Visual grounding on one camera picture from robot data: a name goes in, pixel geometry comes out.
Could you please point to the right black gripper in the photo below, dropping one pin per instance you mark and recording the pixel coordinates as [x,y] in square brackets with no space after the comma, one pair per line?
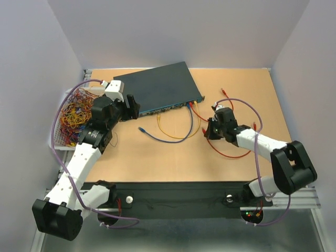
[210,134]

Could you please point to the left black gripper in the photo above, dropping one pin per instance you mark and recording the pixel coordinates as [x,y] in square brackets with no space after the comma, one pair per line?
[132,113]

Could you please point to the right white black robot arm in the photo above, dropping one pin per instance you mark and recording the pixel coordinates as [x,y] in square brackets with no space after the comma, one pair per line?
[291,166]

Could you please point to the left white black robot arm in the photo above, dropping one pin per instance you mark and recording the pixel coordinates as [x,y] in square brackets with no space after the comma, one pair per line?
[62,212]

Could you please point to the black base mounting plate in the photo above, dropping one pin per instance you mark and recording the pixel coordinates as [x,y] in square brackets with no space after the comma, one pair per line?
[183,200]

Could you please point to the white perforated plastic basket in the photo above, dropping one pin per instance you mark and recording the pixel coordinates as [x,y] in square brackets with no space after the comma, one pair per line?
[74,115]

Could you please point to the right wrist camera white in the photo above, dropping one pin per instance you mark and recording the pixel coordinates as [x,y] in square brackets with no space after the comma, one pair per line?
[216,107]

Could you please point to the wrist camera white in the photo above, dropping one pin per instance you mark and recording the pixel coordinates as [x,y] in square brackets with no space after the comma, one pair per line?
[216,107]
[113,89]

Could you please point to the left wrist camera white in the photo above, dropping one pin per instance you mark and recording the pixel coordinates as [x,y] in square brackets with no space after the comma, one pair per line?
[113,89]

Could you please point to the dark blue network switch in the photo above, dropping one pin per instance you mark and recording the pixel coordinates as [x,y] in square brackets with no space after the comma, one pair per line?
[162,88]

